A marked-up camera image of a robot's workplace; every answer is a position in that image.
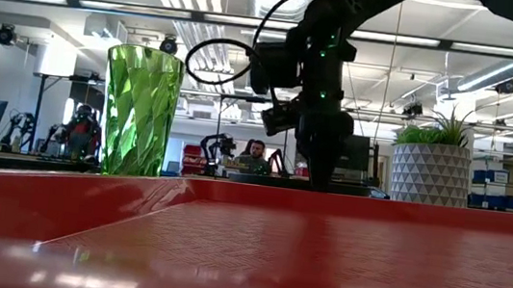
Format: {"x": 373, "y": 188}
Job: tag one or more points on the black computer monitor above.
{"x": 357, "y": 153}

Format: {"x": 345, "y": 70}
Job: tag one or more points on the succulent in white patterned pot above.
{"x": 430, "y": 173}

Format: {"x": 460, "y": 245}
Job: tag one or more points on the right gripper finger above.
{"x": 323, "y": 166}

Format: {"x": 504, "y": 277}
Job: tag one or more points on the row of blue storage bins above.
{"x": 501, "y": 202}

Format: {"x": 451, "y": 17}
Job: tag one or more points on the red plastic tray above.
{"x": 245, "y": 240}

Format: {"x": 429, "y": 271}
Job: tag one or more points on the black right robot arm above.
{"x": 379, "y": 3}

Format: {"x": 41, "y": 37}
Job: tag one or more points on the black round plate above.
{"x": 271, "y": 181}

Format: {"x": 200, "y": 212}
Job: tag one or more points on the person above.
{"x": 83, "y": 134}
{"x": 256, "y": 151}

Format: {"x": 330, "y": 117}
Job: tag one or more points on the black overhead frame beam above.
{"x": 73, "y": 2}

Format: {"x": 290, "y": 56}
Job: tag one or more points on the black metal stand frame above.
{"x": 218, "y": 130}
{"x": 38, "y": 109}

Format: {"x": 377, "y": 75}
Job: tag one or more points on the black ceiling camera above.
{"x": 169, "y": 45}
{"x": 6, "y": 34}
{"x": 506, "y": 86}
{"x": 413, "y": 109}

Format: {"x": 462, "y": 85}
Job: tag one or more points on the green faceted plastic cup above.
{"x": 139, "y": 111}

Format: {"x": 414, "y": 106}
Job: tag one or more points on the black background robot arm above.
{"x": 21, "y": 122}
{"x": 54, "y": 138}
{"x": 217, "y": 144}

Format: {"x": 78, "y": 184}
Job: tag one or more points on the blue storage bin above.
{"x": 490, "y": 176}

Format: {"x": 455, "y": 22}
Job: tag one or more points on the red storage bins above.
{"x": 193, "y": 153}

